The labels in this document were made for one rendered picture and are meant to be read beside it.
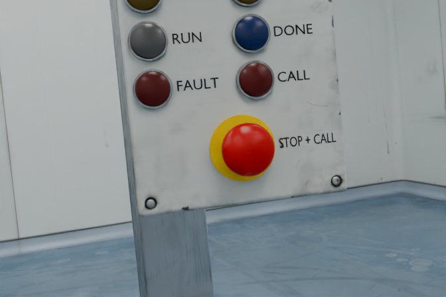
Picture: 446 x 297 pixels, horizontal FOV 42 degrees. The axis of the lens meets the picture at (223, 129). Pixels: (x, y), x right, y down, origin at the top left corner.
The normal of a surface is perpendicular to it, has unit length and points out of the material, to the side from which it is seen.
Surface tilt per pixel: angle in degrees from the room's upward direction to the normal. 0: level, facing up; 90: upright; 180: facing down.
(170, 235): 90
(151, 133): 90
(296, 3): 90
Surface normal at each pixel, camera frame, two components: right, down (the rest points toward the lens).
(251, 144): 0.19, -0.05
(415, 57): -0.94, 0.11
